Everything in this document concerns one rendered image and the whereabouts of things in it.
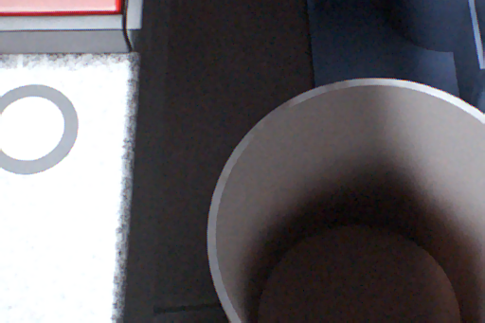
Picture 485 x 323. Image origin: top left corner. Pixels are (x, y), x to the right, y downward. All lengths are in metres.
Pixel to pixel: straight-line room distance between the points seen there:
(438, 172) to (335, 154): 0.11
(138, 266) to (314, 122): 0.66
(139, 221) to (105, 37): 0.06
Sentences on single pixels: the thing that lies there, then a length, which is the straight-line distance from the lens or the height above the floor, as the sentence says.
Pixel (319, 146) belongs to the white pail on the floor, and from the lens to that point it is 1.03.
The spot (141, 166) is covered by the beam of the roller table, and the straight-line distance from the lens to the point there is 0.33.
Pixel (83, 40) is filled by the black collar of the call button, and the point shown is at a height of 0.93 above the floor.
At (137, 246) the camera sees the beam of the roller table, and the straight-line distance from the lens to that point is 0.33.
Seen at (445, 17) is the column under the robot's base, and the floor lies 0.10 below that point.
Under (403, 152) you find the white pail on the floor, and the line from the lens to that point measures 1.05.
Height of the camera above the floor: 1.21
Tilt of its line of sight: 67 degrees down
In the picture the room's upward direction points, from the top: 9 degrees counter-clockwise
